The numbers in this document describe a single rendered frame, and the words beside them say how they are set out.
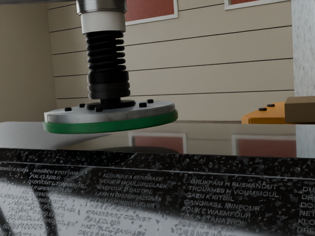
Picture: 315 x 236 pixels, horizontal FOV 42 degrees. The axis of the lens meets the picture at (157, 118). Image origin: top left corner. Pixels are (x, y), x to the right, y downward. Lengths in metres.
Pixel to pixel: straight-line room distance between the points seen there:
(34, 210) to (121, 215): 0.14
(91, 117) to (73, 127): 0.03
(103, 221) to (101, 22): 0.30
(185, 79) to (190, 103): 0.46
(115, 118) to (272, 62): 6.38
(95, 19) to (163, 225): 0.33
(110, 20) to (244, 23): 6.47
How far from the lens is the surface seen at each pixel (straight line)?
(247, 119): 1.24
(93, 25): 0.66
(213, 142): 0.61
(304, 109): 1.09
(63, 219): 0.58
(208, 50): 7.33
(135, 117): 0.59
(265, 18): 6.98
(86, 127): 0.58
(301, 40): 1.40
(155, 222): 0.51
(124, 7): 0.67
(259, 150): 0.54
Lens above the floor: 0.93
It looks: 6 degrees down
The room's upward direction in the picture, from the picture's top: 4 degrees counter-clockwise
